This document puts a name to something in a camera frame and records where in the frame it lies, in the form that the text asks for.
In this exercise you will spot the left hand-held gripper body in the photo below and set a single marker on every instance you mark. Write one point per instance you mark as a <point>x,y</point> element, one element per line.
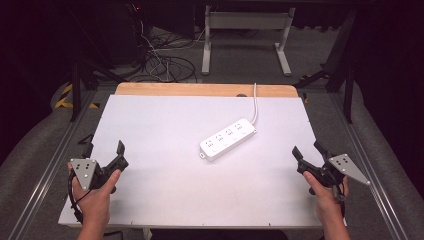
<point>84,171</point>

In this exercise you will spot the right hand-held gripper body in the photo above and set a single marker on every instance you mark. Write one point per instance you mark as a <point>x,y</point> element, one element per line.
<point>346,166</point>

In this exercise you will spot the person's left hand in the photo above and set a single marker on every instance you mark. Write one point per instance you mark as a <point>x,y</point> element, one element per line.
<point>95,200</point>

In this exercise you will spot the person's right hand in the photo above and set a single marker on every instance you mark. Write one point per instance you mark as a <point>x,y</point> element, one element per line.
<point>325,200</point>

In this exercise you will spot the yellow black hazard tape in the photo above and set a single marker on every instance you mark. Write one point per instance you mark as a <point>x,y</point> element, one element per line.
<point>68,98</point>

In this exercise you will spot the black metal stand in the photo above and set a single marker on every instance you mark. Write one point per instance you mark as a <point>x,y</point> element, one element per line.
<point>343,76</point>
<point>78,90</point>

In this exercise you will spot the white board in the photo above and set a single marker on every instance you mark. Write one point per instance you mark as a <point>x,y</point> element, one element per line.
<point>186,173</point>

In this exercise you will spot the white power strip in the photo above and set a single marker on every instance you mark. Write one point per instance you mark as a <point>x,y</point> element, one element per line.
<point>228,139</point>

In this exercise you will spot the wooden table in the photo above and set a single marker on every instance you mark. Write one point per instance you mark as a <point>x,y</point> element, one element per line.
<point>200,90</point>

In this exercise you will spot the person's dark trousers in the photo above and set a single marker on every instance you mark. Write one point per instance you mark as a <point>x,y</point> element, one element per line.
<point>216,235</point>

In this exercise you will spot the aluminium rail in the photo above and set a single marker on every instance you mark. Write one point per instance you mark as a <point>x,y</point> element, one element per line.
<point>366,166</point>
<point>50,170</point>

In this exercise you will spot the white metal desk frame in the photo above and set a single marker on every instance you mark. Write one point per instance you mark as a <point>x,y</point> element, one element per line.
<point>246,23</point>

